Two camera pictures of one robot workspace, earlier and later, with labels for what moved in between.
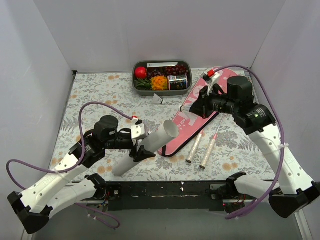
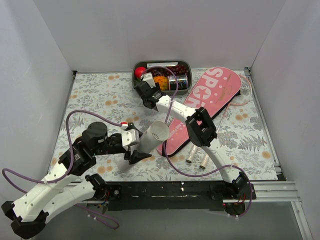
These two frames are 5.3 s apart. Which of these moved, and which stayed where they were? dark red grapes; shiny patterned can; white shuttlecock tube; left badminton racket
Moved: white shuttlecock tube
Stayed: left badminton racket; shiny patterned can; dark red grapes
